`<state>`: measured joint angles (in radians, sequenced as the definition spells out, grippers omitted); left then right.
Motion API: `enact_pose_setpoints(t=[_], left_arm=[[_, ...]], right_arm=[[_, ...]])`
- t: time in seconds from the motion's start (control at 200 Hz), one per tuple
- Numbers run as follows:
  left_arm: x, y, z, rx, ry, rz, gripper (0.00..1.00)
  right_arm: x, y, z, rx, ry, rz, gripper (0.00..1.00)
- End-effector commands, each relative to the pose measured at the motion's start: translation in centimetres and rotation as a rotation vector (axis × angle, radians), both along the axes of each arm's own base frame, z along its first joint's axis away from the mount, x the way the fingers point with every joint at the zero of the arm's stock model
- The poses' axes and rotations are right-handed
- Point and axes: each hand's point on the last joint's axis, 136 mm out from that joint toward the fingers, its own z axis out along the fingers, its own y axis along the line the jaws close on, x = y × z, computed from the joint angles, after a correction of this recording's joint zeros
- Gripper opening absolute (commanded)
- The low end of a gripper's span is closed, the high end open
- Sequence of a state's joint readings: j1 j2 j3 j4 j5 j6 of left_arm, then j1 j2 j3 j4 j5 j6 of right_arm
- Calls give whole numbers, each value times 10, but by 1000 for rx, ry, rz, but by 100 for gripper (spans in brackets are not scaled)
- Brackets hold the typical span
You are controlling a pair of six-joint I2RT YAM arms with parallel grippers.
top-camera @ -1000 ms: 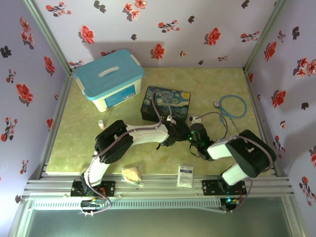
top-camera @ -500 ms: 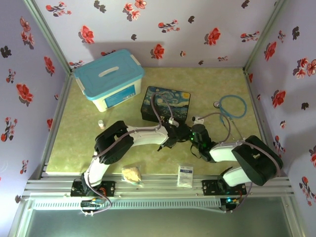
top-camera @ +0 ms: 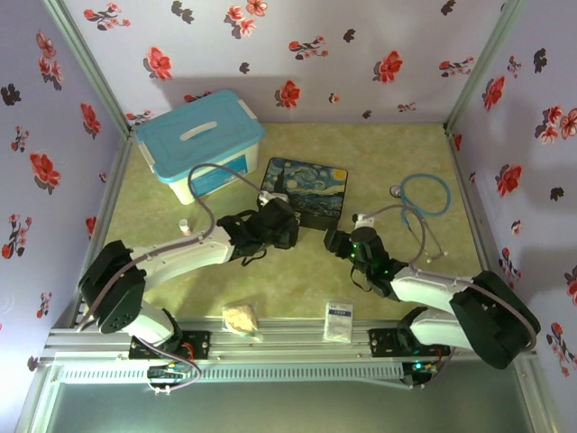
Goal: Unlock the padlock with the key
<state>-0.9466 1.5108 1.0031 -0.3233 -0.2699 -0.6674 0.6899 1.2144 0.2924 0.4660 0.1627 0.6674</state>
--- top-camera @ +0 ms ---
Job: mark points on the white packet in clear bag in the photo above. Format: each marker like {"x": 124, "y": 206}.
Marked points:
{"x": 338, "y": 318}

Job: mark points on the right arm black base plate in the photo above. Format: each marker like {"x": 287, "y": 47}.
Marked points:
{"x": 383, "y": 343}

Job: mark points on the aluminium side rail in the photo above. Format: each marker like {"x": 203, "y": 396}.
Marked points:
{"x": 473, "y": 216}
{"x": 106, "y": 216}

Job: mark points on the aluminium frame rail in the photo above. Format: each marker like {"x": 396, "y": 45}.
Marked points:
{"x": 288, "y": 338}

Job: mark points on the plastic bag beige contents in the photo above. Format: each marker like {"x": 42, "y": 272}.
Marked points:
{"x": 239, "y": 318}

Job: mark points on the white storage box blue lid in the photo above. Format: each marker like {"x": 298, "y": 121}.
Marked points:
{"x": 198, "y": 135}

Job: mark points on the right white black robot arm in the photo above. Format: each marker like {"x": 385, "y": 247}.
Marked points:
{"x": 428, "y": 286}

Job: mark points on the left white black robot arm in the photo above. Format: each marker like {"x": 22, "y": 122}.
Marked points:
{"x": 180, "y": 257}

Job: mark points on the small electronics board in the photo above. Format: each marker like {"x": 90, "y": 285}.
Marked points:
{"x": 167, "y": 373}

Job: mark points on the aluminium corner post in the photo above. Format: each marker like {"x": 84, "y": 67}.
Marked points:
{"x": 484, "y": 63}
{"x": 85, "y": 63}

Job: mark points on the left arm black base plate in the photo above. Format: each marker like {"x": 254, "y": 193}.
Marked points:
{"x": 198, "y": 345}

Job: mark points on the small white pink bottle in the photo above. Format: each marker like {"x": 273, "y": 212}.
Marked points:
{"x": 184, "y": 227}

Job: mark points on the electronics board green light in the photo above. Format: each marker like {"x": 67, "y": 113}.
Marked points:
{"x": 421, "y": 367}

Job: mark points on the blue stethoscope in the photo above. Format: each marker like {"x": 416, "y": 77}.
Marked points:
{"x": 444, "y": 185}

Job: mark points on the starry night print tin box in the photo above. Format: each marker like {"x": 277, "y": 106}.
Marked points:
{"x": 311, "y": 189}

